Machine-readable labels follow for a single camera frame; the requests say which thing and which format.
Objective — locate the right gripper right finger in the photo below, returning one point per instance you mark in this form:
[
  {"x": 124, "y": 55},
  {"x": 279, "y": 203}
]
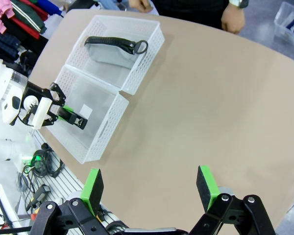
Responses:
[{"x": 205, "y": 188}]

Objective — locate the grey black handheld controller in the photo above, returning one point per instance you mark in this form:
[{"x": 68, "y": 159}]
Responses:
[{"x": 39, "y": 193}]

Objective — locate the navy folded garment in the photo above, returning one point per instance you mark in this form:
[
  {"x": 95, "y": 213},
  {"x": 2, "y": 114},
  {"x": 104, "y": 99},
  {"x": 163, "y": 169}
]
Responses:
[{"x": 2, "y": 44}]

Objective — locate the white box green light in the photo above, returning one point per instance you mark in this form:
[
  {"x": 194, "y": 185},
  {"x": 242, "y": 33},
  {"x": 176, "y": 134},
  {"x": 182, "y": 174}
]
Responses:
[{"x": 35, "y": 157}]

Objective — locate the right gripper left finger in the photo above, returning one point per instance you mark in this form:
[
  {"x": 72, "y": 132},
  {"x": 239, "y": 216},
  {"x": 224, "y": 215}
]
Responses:
[{"x": 94, "y": 193}]

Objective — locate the bright blue garment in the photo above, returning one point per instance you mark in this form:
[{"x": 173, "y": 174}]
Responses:
[{"x": 49, "y": 5}]

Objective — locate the red folded garment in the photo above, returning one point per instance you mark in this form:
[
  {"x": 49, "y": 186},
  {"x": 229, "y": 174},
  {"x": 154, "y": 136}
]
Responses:
[{"x": 22, "y": 27}]

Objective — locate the red round button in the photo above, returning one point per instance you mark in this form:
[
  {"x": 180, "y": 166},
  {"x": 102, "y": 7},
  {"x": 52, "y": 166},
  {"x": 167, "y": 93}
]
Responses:
[{"x": 34, "y": 216}]

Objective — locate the grey pencil case black zipper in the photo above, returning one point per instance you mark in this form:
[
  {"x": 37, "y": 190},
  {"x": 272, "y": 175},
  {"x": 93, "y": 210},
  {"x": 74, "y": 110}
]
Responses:
[{"x": 107, "y": 55}]

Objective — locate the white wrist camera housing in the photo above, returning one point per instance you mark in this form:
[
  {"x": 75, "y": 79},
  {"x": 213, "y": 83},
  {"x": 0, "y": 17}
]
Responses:
[{"x": 42, "y": 111}]

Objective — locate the person's left hand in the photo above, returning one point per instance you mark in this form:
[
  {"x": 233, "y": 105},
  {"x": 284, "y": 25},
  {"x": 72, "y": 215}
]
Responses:
[{"x": 232, "y": 19}]

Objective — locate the person's right hand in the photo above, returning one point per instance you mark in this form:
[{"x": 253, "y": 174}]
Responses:
[{"x": 140, "y": 4}]

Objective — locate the green garment white stripe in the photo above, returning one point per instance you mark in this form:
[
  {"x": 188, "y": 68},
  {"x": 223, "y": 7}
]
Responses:
[{"x": 27, "y": 12}]

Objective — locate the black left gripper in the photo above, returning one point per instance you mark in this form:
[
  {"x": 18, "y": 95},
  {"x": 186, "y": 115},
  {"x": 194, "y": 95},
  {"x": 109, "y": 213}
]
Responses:
[{"x": 36, "y": 91}]

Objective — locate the ribbed aluminium base plate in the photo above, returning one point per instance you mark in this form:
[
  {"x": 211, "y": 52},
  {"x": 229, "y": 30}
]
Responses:
[{"x": 61, "y": 181}]

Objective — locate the black wrist watch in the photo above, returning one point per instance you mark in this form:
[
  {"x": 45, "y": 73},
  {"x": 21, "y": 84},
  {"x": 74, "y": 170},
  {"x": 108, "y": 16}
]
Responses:
[{"x": 240, "y": 3}]

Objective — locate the white perforated plastic basket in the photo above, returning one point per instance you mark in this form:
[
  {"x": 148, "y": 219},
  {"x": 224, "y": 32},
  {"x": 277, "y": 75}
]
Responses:
[
  {"x": 142, "y": 73},
  {"x": 105, "y": 137}
]

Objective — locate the clear plastic storage bin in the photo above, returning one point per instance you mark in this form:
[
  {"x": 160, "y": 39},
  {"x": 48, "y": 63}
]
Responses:
[{"x": 281, "y": 22}]

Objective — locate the person in black jacket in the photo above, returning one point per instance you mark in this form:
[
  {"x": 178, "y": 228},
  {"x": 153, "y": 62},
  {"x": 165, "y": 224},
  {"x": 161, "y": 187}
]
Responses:
[{"x": 186, "y": 7}]

